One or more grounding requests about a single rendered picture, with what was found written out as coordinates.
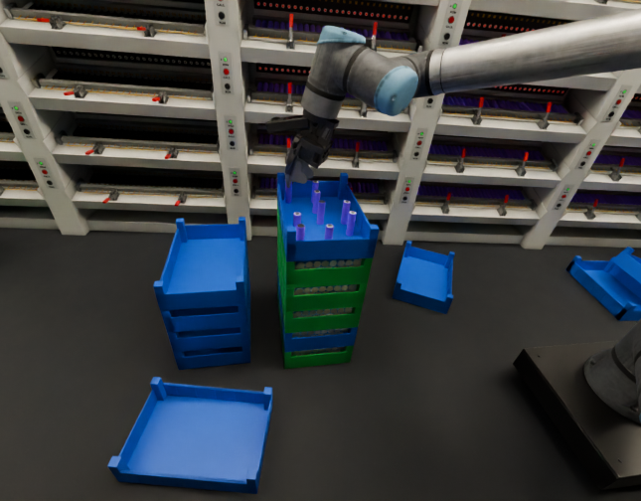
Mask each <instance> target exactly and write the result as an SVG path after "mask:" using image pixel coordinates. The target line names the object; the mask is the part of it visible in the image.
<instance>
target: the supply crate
mask: <svg viewBox="0 0 641 501"><path fill-rule="evenodd" d="M318 182H319V186H318V190H319V191H320V192H321V194H320V200H324V201H325V202H326V204H325V215H324V224H323V225H317V214H313V213H312V208H313V203H311V192H312V181H307V183H305V184H301V183H296V182H294V183H293V185H292V202H291V203H289V204H288V203H285V175H284V173H277V202H278V209H279V216H280V222H281V229H282V236H283V243H284V250H285V257H286V262H288V261H308V260H330V259H351V258H373V257H374V253H375V248H376V244H377V239H378V234H379V230H380V229H379V227H378V225H370V223H369V221H368V219H367V218H366V216H365V214H364V212H363V210H362V209H361V207H360V205H359V203H358V201H357V200H356V198H355V196H354V194H353V192H352V190H351V189H350V187H349V185H348V184H347V183H348V174H347V173H340V181H318ZM345 200H349V201H350V202H351V204H350V211H355V212H356V213H357V215H356V221H355V228H354V233H353V235H352V236H351V237H349V236H347V235H346V231H347V225H342V224H341V217H342V209H343V202H344V201H345ZM350 211H349V212H350ZM294 212H299V213H301V224H304V225H305V237H304V241H297V240H296V228H295V227H293V213H294ZM327 224H332V225H334V231H333V239H332V240H324V238H325V228H326V225H327Z"/></svg>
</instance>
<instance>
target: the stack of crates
mask: <svg viewBox="0 0 641 501"><path fill-rule="evenodd" d="M176 225H177V230H176V233H175V236H174V239H173V242H172V245H171V248H170V251H169V254H168V257H167V260H166V263H165V266H164V269H163V272H162V275H161V278H160V281H155V283H154V285H153V288H154V291H155V294H156V298H157V301H158V304H159V307H160V311H161V313H162V317H163V320H164V324H165V327H166V330H167V333H168V336H169V340H170V343H171V346H172V350H173V352H174V356H175V359H176V363H177V366H178V369H179V370H185V369H195V368H204V367H214V366H223V365H233V364H243V363H250V283H249V268H248V254H247V239H246V224H245V217H239V223H238V224H229V225H189V226H185V222H184V219H177V220H176Z"/></svg>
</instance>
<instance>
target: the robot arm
mask: <svg viewBox="0 0 641 501"><path fill-rule="evenodd" d="M365 44H366V38H365V37H364V36H361V35H359V34H357V33H354V32H351V31H348V30H345V29H342V28H338V27H334V26H325V27H324V28H323V29H322V32H321V35H320V38H319V41H318V42H317V48H316V52H315V55H314V59H313V62H312V66H311V70H310V73H309V77H308V80H307V84H306V86H305V90H304V93H303V96H302V99H301V105H302V107H303V112H302V113H303V114H302V115H295V116H287V117H274V118H272V119H271V120H270V121H268V122H267V123H266V124H265V126H266V130H267V132H276V133H277V132H281V131H286V130H295V129H300V130H298V131H297V132H296V136H295V137H294V139H293V141H292V144H291V147H290V152H289V155H288V158H287V162H286V167H285V181H286V186H287V188H289V187H290V184H291V182H292V185H293V183H294V182H296V183H301V184H305V183H307V177H309V178H311V177H313V175H314V172H313V170H312V169H311V168H310V167H309V165H310V166H312V167H314V168H316V169H318V167H319V166H320V165H321V164H322V163H324V162H325V161H326V160H327V158H328V155H329V153H330V150H331V147H332V145H333V141H332V140H331V139H332V137H333V134H334V131H335V128H336V127H337V126H338V124H339V122H340V121H339V120H337V119H335V118H337V117H338V114H339V111H340V108H341V106H342V103H343V100H344V98H345V95H346V93H348V94H350V95H352V96H354V97H355V98H357V99H359V100H361V101H362V102H364V103H366V104H368V105H369V106H371V107H373V108H375V109H376V110H377V111H378V112H380V113H382V114H386V115H388V116H396V115H398V114H400V113H401V112H402V111H403V110H404V109H405V108H406V107H407V106H408V104H409V103H410V101H411V100H412V99H413V98H418V97H426V96H433V95H439V94H441V93H448V92H456V91H463V90H471V89H478V88H486V87H494V86H502V85H510V84H524V83H532V82H540V81H548V80H556V79H564V78H571V77H579V76H587V75H595V74H603V73H611V72H619V71H626V70H634V69H641V8H639V9H634V10H629V11H625V12H620V13H615V14H610V15H605V16H600V17H596V18H591V19H586V20H581V21H576V22H571V23H567V24H562V25H557V26H552V27H547V28H544V29H539V30H534V31H529V32H524V33H519V34H515V35H510V36H505V37H500V38H495V39H491V40H486V41H481V42H476V43H471V44H466V45H462V46H457V47H452V48H447V49H442V50H440V49H435V50H430V51H425V52H420V53H412V54H409V55H405V56H398V57H392V58H388V57H385V56H383V55H381V54H379V53H377V52H375V51H373V50H372V49H370V48H367V47H366V46H364V45H365ZM583 371H584V375H585V378H586V380H587V382H588V384H589V385H590V387H591V388H592V389H593V391H594V392H595V393H596V394H597V395H598V396H599V397H600V398H601V399H602V400H603V401H604V402H605V403H606V404H607V405H609V406H610V407H611V408H612V409H614V410H615V411H617V412H618V413H620V414H621V415H623V416H625V417H626V418H629V419H631V420H633V421H636V422H638V423H641V319H640V320H639V321H638V322H637V323H636V324H635V325H634V326H633V327H632V328H631V329H630V331H629V332H628V333H627V334H626V335H625V336H624V337H623V338H622V339H621V340H620V341H619V342H618V343H617V344H616V345H615V346H614V347H613V348H611V349H608V350H605V351H602V352H599V353H596V354H594V355H592V356H591V357H590V358H589V359H588V360H587V361H586V362H585V364H584V367H583Z"/></svg>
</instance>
